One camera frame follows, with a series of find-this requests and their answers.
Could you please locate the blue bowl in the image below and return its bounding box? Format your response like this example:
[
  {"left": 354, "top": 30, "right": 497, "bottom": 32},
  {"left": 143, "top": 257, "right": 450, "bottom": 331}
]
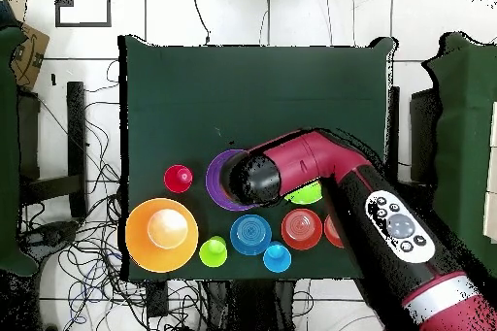
[{"left": 229, "top": 214, "right": 273, "bottom": 257}]

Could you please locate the lime green cup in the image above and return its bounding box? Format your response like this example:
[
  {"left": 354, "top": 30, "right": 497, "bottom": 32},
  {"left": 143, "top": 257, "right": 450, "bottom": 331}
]
[{"left": 198, "top": 235, "right": 229, "bottom": 269}]

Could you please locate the purple bowl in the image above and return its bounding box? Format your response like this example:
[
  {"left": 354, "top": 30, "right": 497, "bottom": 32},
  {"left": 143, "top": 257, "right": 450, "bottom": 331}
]
[{"left": 205, "top": 149, "right": 259, "bottom": 213}]

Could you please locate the green bowl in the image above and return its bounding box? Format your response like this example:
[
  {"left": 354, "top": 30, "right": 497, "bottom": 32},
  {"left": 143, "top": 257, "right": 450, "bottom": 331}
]
[{"left": 283, "top": 181, "right": 324, "bottom": 206}]

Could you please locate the red cup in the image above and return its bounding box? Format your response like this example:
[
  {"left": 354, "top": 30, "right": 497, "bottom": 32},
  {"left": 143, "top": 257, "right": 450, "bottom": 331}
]
[{"left": 163, "top": 164, "right": 194, "bottom": 194}]

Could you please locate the dark green tablecloth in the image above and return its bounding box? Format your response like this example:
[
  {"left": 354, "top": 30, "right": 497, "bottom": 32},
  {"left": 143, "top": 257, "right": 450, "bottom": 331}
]
[{"left": 117, "top": 34, "right": 397, "bottom": 282}]

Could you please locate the orange bowl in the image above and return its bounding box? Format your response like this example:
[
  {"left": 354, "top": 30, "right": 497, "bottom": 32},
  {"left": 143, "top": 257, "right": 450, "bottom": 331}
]
[
  {"left": 281, "top": 208, "right": 324, "bottom": 251},
  {"left": 323, "top": 214, "right": 346, "bottom": 248}
]

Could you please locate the blue cup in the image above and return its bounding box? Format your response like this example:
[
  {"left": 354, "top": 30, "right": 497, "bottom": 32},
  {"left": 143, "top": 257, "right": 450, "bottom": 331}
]
[{"left": 262, "top": 241, "right": 293, "bottom": 274}]

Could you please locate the large yellow bowl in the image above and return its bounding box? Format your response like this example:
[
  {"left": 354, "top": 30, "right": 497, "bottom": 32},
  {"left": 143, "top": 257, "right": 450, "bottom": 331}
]
[{"left": 124, "top": 197, "right": 200, "bottom": 274}]

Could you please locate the black metal stand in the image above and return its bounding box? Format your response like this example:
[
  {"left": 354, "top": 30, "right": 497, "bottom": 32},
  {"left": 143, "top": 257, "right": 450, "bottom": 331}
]
[
  {"left": 385, "top": 85, "right": 442, "bottom": 188},
  {"left": 17, "top": 81, "right": 88, "bottom": 219}
]

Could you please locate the black chair base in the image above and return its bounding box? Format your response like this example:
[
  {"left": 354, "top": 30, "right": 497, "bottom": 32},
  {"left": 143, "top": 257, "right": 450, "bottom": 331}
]
[{"left": 18, "top": 219, "right": 81, "bottom": 254}]

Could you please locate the green cloth covered table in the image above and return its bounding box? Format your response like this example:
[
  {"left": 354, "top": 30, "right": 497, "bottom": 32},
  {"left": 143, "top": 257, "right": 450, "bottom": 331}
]
[
  {"left": 0, "top": 25, "right": 40, "bottom": 278},
  {"left": 422, "top": 31, "right": 497, "bottom": 278}
]

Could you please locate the cardboard box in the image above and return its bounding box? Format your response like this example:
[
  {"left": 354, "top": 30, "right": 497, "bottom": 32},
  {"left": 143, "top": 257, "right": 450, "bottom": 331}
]
[{"left": 9, "top": 21, "right": 50, "bottom": 92}]

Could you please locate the white box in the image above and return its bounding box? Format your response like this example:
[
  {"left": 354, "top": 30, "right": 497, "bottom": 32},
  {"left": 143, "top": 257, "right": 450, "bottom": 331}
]
[
  {"left": 481, "top": 191, "right": 497, "bottom": 245},
  {"left": 489, "top": 100, "right": 497, "bottom": 149}
]

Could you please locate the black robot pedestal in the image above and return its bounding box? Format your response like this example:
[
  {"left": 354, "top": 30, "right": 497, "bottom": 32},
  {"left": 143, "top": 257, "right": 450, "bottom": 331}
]
[{"left": 205, "top": 279, "right": 296, "bottom": 331}]

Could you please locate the black floor cable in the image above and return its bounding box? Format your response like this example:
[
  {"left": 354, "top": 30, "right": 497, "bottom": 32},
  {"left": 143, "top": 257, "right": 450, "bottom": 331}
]
[{"left": 188, "top": 0, "right": 212, "bottom": 46}]

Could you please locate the tangle of cables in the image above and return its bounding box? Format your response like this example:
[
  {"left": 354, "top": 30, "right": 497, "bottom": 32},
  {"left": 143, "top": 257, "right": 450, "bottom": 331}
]
[{"left": 18, "top": 60, "right": 207, "bottom": 331}]

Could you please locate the black square frame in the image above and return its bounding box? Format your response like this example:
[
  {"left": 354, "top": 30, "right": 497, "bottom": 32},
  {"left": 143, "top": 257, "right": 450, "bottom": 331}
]
[{"left": 54, "top": 0, "right": 113, "bottom": 28}]

